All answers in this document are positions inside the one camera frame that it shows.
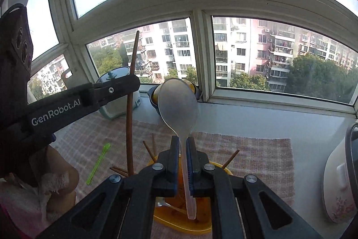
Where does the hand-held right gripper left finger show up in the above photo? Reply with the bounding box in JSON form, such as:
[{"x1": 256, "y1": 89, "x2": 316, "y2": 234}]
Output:
[{"x1": 36, "y1": 135, "x2": 181, "y2": 239}]

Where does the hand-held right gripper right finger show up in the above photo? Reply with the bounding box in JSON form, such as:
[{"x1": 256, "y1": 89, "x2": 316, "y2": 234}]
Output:
[{"x1": 186, "y1": 137, "x2": 325, "y2": 239}]

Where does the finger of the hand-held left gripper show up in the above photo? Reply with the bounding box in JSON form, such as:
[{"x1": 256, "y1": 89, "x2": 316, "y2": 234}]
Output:
[{"x1": 91, "y1": 74, "x2": 141, "y2": 112}]

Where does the translucent plastic spoon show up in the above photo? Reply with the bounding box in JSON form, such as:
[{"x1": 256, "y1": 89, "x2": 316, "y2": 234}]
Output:
[{"x1": 157, "y1": 78, "x2": 200, "y2": 220}]

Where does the yellow plastic container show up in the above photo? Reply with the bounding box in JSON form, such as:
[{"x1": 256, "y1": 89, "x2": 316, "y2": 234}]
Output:
[{"x1": 147, "y1": 156, "x2": 234, "y2": 235}]

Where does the green plastic spoon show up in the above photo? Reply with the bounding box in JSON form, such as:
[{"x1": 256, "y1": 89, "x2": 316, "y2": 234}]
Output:
[{"x1": 86, "y1": 143, "x2": 111, "y2": 185}]

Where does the person's left forearm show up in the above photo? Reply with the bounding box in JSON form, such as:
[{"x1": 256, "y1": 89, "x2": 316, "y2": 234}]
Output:
[{"x1": 0, "y1": 144, "x2": 80, "y2": 239}]

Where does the glass lid teal knob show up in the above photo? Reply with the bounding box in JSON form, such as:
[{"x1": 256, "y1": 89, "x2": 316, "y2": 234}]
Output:
[{"x1": 96, "y1": 67, "x2": 133, "y2": 85}]

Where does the black casserole pot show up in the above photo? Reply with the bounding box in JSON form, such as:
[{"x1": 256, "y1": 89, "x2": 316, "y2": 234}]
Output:
[{"x1": 148, "y1": 85, "x2": 202, "y2": 116}]

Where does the checked tablecloth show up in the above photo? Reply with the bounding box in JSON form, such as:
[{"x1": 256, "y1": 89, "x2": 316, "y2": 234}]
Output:
[{"x1": 50, "y1": 112, "x2": 295, "y2": 207}]

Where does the white flower-print slow cooker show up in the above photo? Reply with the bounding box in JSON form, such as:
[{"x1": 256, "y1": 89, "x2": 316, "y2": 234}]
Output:
[{"x1": 323, "y1": 123, "x2": 358, "y2": 224}]

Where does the slow cooker glass lid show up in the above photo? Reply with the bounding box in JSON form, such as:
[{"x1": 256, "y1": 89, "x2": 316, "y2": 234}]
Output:
[{"x1": 344, "y1": 123, "x2": 358, "y2": 200}]

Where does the white electric pot teal handle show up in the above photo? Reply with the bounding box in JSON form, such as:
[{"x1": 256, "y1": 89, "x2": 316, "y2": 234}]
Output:
[{"x1": 96, "y1": 67, "x2": 141, "y2": 120}]

